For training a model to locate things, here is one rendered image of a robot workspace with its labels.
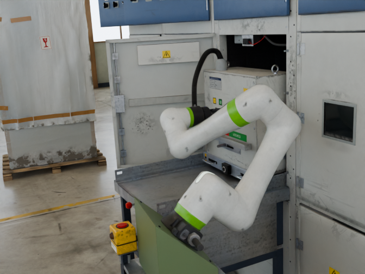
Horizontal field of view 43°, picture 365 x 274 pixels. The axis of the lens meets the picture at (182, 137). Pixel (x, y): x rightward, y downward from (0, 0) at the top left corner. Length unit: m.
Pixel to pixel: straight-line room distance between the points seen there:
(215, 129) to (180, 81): 0.87
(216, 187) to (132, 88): 1.19
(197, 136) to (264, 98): 0.34
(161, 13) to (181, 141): 1.14
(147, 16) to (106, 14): 0.82
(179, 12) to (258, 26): 0.64
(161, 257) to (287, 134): 0.68
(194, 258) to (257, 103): 0.61
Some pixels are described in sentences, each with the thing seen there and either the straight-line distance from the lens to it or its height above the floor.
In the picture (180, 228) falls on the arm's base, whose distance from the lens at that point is 1.58.
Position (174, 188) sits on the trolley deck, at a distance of 2.30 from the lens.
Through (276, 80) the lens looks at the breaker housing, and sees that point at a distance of 2.19.
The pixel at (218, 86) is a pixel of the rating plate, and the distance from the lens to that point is 2.41.
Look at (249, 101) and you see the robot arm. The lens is 1.75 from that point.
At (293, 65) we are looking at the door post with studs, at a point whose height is 1.43.
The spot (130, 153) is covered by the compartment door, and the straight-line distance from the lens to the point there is 2.72.
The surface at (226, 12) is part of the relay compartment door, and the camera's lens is 2.53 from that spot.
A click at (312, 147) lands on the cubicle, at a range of 2.07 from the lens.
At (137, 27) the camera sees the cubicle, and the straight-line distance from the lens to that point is 3.76.
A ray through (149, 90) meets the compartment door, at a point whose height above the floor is 1.28.
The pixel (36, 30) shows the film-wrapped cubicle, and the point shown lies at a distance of 5.52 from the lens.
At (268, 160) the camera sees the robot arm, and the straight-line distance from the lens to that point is 1.78.
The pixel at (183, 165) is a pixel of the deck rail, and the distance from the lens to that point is 2.60.
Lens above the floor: 1.64
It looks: 14 degrees down
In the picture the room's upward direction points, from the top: 3 degrees counter-clockwise
